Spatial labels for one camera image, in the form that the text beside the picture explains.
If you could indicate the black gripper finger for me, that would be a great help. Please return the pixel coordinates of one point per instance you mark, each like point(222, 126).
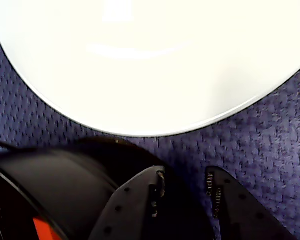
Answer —
point(240, 220)
point(130, 205)

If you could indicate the red cube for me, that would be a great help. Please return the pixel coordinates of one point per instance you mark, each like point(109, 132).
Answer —
point(43, 229)

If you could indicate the white round plate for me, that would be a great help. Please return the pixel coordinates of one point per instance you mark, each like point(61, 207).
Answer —
point(140, 62)

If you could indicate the blue woven table cloth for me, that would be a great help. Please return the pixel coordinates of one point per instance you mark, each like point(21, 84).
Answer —
point(265, 150)

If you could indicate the black metal bucket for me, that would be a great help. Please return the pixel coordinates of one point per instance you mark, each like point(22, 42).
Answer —
point(52, 180)

